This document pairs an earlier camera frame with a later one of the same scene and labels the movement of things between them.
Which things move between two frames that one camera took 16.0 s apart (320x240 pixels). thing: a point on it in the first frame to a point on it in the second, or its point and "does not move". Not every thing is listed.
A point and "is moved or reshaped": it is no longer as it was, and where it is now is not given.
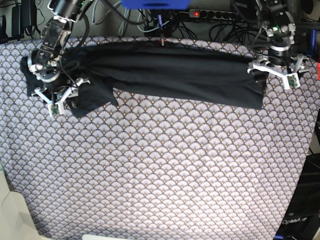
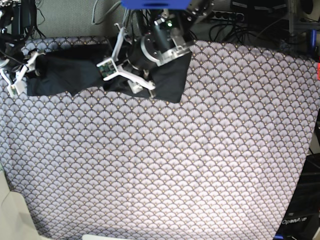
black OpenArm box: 301,220 does not move
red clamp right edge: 318,71 does not move
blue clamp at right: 312,51 does not move
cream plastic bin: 16,223 does not move
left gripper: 47,69 to 12,55
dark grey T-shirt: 101,74 is moved or reshaped
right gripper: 281,55 to 144,53
